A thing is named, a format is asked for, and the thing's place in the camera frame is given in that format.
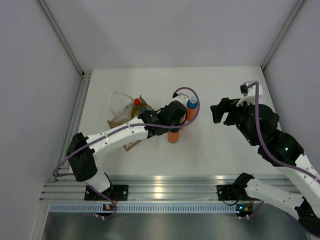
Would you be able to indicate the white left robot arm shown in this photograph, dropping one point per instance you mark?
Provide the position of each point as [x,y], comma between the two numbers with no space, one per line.
[85,151]

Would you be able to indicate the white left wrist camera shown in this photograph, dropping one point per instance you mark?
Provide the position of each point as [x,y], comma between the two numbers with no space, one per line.
[181,95]

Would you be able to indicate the orange bottle navy pump top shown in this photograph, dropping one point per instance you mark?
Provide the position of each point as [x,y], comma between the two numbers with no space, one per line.
[173,136]

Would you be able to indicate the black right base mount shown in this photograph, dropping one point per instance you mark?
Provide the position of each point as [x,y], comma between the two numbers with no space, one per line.
[233,193]

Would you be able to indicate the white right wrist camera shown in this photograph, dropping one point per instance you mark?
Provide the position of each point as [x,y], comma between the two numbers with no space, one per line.
[251,91]

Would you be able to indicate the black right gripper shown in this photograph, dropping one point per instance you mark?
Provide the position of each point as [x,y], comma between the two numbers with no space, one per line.
[225,106]

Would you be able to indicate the white slotted cable duct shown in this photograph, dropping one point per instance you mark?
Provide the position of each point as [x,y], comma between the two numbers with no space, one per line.
[148,208]

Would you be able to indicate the clear bottle grey cap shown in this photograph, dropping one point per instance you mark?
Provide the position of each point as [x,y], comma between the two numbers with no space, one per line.
[145,108]

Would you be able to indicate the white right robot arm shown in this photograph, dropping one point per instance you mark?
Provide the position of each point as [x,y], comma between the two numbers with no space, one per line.
[283,152]

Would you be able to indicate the aluminium frame rail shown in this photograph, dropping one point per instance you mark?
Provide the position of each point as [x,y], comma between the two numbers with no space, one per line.
[141,188]

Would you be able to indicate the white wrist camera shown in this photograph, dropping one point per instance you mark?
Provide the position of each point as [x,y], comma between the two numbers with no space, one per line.
[251,91]
[181,95]

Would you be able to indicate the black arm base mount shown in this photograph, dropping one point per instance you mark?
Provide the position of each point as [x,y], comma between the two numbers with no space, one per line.
[117,193]

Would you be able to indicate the orange bottle light blue top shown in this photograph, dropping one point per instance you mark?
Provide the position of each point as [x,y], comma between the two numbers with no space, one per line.
[191,106]

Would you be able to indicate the yellow dish soap bottle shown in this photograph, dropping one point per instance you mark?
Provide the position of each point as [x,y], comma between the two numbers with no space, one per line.
[135,107]

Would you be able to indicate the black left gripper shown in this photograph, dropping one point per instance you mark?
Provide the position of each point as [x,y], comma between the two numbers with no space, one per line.
[174,129]

